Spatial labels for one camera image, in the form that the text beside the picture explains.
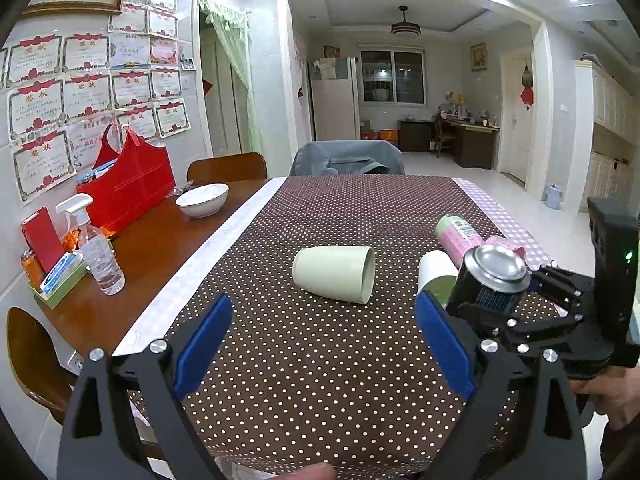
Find person's right hand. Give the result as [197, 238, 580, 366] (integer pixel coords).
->
[570, 359, 640, 432]

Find clear spray bottle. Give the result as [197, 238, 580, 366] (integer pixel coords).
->
[55, 193, 126, 296]

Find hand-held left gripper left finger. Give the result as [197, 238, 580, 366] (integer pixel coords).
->
[56, 294, 234, 480]

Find white ceramic bowl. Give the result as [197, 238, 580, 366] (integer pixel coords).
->
[175, 183, 230, 219]

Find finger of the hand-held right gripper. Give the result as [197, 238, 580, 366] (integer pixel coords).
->
[529, 263, 597, 322]
[447, 305, 597, 357]

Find white and green cup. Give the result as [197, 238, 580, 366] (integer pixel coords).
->
[417, 250, 460, 307]

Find person's left hand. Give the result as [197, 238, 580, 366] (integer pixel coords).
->
[279, 461, 337, 480]

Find blue and white packet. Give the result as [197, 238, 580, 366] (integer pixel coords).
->
[40, 252, 84, 295]

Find brown polka dot tablecloth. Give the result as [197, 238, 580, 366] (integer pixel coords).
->
[111, 175, 562, 477]

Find wooden desk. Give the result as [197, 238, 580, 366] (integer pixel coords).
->
[434, 115, 501, 170]

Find white wall cabinets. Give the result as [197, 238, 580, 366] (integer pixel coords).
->
[572, 59, 640, 214]

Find green door curtain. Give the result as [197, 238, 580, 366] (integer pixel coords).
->
[197, 0, 264, 154]

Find ceiling fan lamp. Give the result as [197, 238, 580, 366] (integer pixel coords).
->
[391, 6, 420, 38]

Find pink and green can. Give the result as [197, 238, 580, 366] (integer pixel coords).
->
[434, 214, 485, 269]

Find white door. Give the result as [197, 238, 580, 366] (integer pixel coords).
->
[499, 49, 535, 184]

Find group of award certificates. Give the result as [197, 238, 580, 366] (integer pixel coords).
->
[0, 0, 194, 204]

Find white refrigerator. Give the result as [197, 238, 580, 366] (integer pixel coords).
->
[307, 57, 362, 142]

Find dark wooden cabinet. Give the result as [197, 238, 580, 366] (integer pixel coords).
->
[398, 119, 434, 153]

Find red paper box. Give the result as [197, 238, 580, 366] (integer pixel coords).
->
[21, 207, 67, 274]

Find chair with grey cover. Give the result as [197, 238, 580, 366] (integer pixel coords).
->
[289, 140, 406, 177]

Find pale green cup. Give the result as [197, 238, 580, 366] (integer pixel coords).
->
[292, 245, 376, 305]

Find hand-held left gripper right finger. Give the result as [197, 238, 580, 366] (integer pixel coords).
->
[415, 290, 587, 480]

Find red hanging door decoration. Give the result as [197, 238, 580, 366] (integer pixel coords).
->
[519, 62, 535, 109]

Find wooden chair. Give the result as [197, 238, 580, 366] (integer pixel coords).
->
[186, 152, 268, 185]
[6, 307, 77, 427]

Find red tote bag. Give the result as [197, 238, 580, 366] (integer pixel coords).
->
[76, 122, 176, 235]

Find green desk tray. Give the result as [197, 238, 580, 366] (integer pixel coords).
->
[27, 255, 89, 309]

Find black can with silver top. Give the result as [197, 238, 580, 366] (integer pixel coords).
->
[445, 243, 532, 322]

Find kitchen window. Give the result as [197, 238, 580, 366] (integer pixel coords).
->
[360, 50, 426, 106]

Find desk chair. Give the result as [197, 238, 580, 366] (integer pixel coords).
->
[431, 117, 457, 159]

